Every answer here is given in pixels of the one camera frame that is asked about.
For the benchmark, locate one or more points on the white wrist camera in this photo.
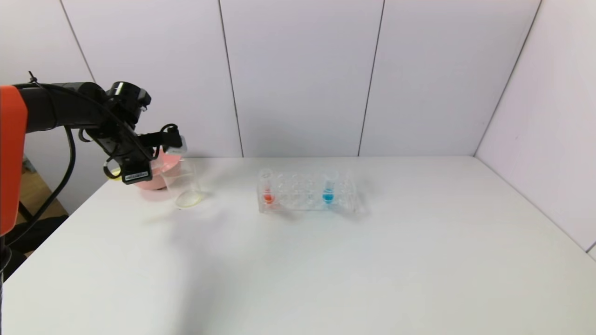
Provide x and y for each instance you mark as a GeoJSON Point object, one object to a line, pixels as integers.
{"type": "Point", "coordinates": [177, 146]}

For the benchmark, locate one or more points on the black tripod stand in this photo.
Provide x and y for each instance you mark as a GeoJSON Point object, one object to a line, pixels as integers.
{"type": "Point", "coordinates": [28, 211]}

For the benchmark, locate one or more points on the blue pigment test tube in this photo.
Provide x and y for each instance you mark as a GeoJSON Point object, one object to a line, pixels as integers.
{"type": "Point", "coordinates": [328, 197]}

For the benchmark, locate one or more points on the clear plastic test tube rack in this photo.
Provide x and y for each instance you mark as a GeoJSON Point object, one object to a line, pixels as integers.
{"type": "Point", "coordinates": [302, 197]}

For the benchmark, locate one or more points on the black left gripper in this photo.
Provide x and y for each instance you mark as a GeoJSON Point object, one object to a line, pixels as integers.
{"type": "Point", "coordinates": [136, 174]}

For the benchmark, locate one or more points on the pink bowl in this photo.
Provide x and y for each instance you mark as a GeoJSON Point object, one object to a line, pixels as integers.
{"type": "Point", "coordinates": [158, 179]}

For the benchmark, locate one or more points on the black and orange left arm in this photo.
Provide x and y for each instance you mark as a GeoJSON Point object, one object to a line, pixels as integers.
{"type": "Point", "coordinates": [51, 109]}

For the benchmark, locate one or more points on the clear glass beaker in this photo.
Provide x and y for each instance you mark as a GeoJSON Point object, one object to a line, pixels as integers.
{"type": "Point", "coordinates": [186, 195]}

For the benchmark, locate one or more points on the red pigment test tube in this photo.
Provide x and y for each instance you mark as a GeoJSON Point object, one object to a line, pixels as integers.
{"type": "Point", "coordinates": [268, 197]}

